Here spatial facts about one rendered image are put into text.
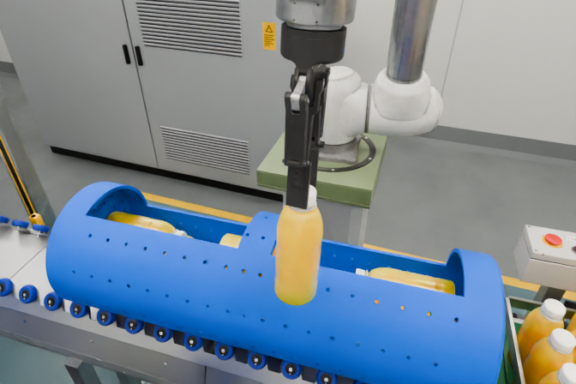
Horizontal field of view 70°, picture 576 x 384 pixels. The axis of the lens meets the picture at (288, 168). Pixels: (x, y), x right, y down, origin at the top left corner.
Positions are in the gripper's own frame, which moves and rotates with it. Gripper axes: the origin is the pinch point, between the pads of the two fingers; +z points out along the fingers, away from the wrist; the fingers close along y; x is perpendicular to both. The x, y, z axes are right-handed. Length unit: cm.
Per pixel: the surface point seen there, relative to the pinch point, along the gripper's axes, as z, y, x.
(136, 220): 32, -18, -44
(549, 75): 48, -290, 111
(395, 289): 22.7, -7.3, 16.0
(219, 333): 37.8, 0.0, -13.9
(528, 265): 35, -39, 47
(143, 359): 59, -3, -36
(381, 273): 30.7, -19.2, 13.7
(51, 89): 73, -174, -231
